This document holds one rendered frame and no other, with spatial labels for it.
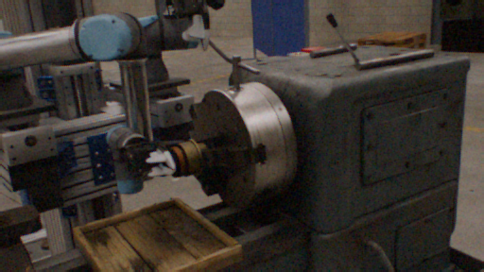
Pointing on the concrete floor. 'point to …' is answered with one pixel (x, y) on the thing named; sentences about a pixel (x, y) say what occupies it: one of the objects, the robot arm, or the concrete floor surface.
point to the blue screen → (280, 26)
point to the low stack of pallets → (395, 40)
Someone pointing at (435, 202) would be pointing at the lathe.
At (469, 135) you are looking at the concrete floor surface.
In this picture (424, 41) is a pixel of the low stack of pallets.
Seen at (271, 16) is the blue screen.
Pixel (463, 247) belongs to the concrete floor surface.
